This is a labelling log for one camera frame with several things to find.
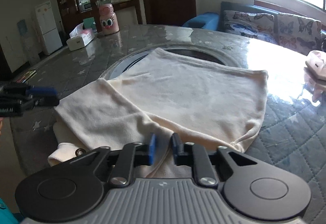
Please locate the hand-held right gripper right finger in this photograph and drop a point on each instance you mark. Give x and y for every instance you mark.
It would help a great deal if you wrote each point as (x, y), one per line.
(175, 148)

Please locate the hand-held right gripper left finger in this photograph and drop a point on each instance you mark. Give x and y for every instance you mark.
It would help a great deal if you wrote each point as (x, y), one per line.
(152, 148)

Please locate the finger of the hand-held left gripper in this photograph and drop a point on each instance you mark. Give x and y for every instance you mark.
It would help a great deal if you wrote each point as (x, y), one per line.
(44, 91)
(47, 101)

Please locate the cream garment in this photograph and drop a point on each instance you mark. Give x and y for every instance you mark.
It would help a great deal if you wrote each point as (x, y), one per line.
(191, 94)

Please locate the stack of magazines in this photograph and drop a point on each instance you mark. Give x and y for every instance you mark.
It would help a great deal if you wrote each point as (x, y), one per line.
(26, 75)

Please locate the white tissue box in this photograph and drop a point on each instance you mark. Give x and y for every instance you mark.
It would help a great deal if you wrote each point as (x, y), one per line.
(80, 41)

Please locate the white refrigerator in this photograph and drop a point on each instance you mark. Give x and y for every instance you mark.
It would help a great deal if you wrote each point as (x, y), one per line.
(48, 30)

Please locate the water dispenser with blue jug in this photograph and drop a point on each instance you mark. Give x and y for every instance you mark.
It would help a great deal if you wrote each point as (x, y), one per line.
(23, 27)

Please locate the pale green box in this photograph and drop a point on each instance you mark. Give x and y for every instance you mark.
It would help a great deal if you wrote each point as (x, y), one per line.
(89, 22)

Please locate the pink cartoon water bottle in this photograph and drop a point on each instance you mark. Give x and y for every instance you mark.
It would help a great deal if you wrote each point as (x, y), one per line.
(108, 22)

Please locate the round black induction cooktop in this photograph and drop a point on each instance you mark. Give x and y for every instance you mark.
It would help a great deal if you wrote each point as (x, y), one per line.
(198, 52)

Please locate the person's teal clothing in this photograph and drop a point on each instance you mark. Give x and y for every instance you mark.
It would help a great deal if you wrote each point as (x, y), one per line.
(5, 213)

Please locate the dark wooden sideboard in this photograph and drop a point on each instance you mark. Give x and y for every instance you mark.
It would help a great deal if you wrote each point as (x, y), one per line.
(127, 9)

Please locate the blue sofa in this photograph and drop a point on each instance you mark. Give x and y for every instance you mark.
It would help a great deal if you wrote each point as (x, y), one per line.
(203, 21)

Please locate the pink white tissue pack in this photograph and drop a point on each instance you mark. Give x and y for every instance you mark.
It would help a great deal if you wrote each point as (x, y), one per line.
(317, 63)

